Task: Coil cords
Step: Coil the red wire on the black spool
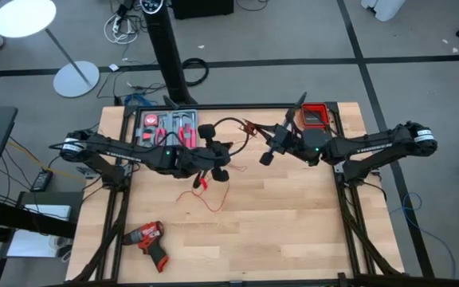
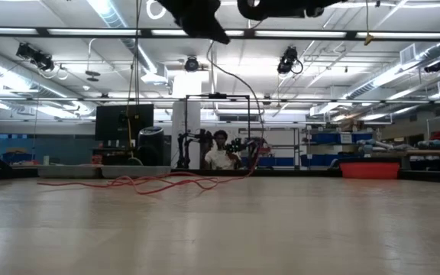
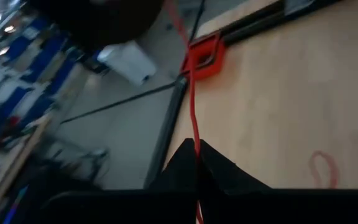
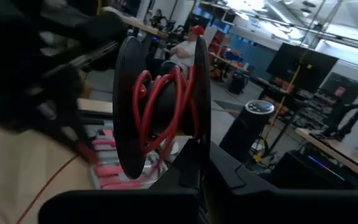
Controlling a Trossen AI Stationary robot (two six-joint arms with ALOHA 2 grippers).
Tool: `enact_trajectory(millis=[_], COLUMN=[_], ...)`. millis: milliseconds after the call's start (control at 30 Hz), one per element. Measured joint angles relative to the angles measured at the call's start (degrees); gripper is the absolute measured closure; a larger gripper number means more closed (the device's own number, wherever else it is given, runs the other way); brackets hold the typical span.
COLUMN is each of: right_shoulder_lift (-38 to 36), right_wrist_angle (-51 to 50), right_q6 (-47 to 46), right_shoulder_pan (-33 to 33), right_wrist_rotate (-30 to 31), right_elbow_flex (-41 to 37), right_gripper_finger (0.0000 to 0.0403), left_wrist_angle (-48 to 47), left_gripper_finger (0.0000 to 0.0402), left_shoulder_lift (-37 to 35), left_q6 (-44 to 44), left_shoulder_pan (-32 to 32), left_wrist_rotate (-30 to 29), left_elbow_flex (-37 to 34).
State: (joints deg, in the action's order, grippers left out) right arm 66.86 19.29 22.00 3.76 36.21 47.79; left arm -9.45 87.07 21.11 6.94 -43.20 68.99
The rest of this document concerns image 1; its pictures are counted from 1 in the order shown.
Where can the small red plastic bin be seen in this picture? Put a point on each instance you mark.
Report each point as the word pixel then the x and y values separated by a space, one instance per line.
pixel 326 115

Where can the black power adapter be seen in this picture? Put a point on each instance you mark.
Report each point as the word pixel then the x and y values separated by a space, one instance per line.
pixel 42 181

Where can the black tower fan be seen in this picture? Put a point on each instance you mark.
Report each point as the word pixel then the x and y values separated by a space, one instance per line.
pixel 165 48

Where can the small white adapter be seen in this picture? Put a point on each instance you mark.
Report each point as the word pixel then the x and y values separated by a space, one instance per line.
pixel 113 67

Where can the grey tool kit case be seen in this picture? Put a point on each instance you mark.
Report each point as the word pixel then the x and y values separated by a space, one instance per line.
pixel 168 119

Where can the white flat box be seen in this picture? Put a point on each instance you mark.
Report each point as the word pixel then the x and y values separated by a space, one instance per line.
pixel 48 211

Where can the white round side table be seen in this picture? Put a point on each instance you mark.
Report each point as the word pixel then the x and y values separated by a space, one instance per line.
pixel 24 18

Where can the black side stand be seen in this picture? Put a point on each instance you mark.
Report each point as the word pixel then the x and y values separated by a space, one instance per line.
pixel 50 198

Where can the white plastic container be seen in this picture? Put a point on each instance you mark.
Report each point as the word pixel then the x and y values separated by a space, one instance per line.
pixel 385 8

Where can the black aluminium rig frame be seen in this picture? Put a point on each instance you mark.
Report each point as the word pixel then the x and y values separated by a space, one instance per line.
pixel 233 106

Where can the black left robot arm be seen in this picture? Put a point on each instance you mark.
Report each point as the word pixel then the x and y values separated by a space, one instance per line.
pixel 118 149

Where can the black box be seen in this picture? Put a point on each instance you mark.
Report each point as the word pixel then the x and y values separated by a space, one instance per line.
pixel 201 8

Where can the red tape measure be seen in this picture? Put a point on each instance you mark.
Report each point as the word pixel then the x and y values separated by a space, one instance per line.
pixel 150 120

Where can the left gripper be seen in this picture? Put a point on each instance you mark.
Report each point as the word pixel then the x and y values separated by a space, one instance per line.
pixel 217 155

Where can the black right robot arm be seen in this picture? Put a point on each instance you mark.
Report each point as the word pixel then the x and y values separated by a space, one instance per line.
pixel 373 147

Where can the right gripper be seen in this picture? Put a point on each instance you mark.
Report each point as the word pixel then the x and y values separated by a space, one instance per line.
pixel 283 137

